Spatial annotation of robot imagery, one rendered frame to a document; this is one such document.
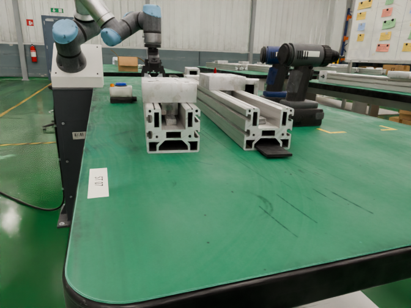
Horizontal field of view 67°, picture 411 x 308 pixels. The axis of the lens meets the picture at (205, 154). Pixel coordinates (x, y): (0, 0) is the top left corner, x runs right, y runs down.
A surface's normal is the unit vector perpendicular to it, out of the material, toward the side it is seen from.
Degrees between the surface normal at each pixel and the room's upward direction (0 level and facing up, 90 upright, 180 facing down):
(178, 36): 90
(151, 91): 90
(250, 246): 0
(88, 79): 90
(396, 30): 90
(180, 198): 0
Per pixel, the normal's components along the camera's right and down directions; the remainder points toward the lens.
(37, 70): 0.31, 0.29
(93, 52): 0.21, -0.51
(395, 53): -0.95, 0.07
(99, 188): 0.04, -0.95
